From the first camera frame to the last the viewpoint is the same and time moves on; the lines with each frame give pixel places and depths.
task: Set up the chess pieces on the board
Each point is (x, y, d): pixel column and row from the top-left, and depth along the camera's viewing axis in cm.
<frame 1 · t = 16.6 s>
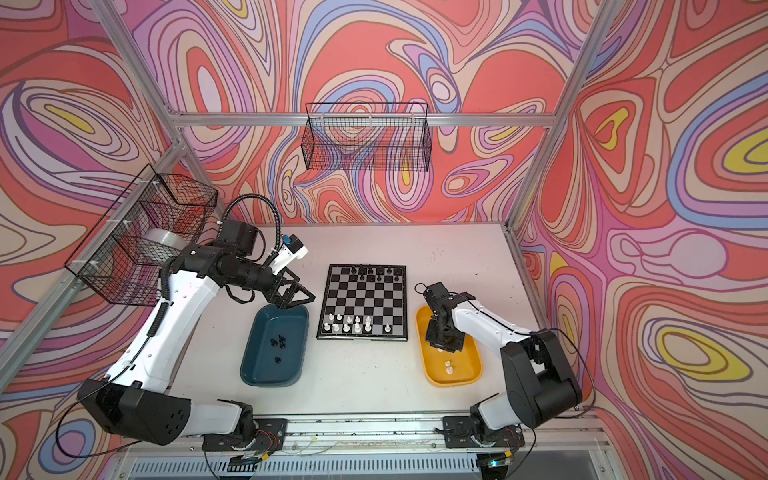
left hand: (304, 285, 72), fingers open
right hand: (441, 351, 86), fingers closed
black white chess board: (365, 303, 98), point 2 cm above the table
teal plastic tray: (276, 347, 90), on the table
yellow plastic tray: (441, 368, 86), on the table
black pieces in teal tray: (282, 346, 90), on the table
white pawn in tray: (449, 369, 84), point 2 cm above the table

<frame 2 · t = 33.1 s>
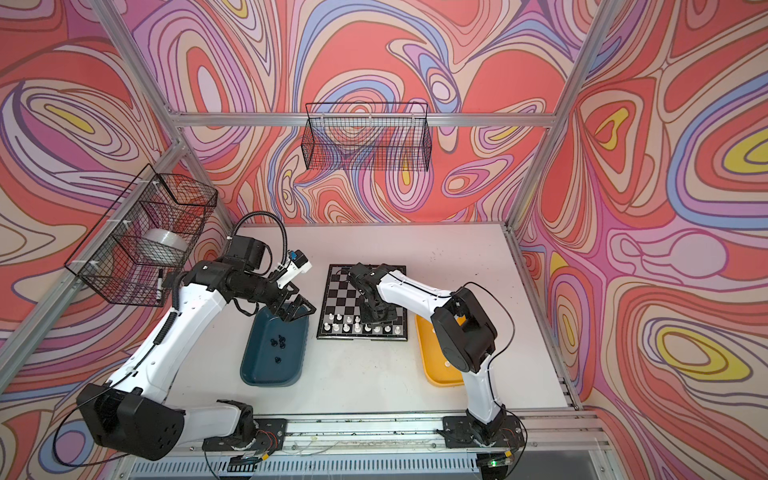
left hand: (305, 296, 75), fingers open
right hand: (379, 330, 88), fingers closed
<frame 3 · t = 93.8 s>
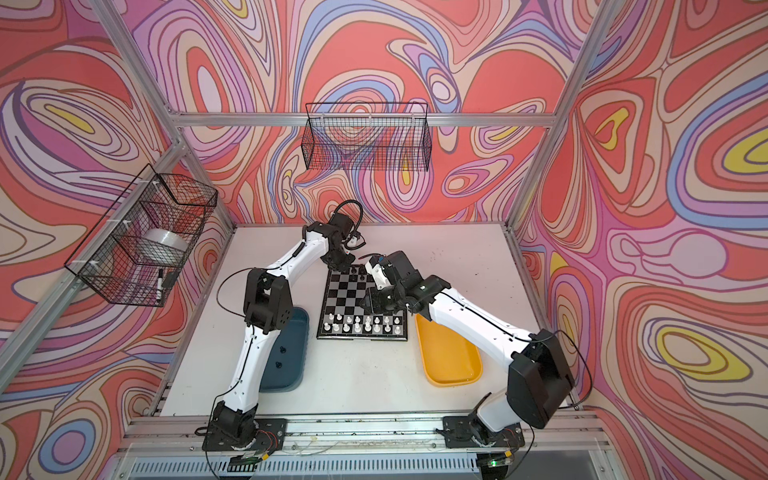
left hand: (347, 263, 103), fingers closed
right hand: (366, 310, 79), fingers closed
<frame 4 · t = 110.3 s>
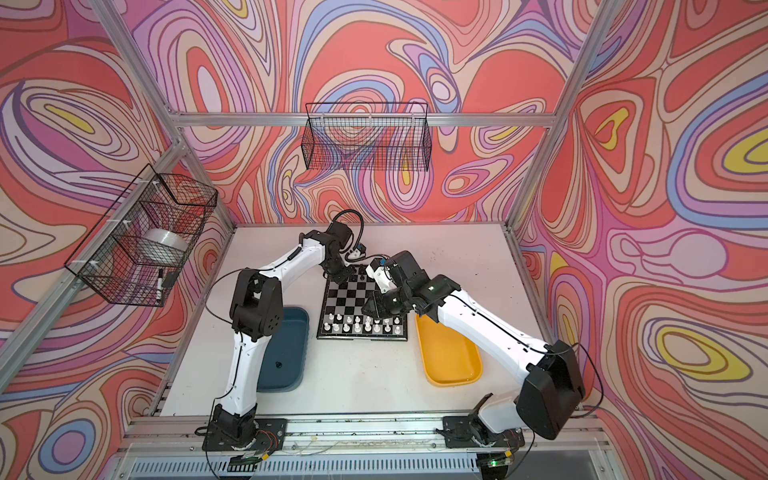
left hand: (346, 273, 101), fingers open
right hand: (368, 316, 75), fingers closed
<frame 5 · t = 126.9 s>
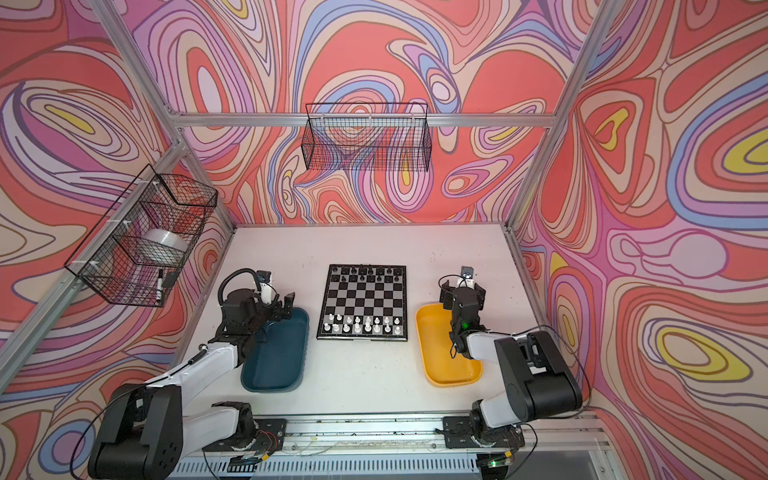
left hand: (279, 289, 89), fingers open
right hand: (462, 287, 93), fingers open
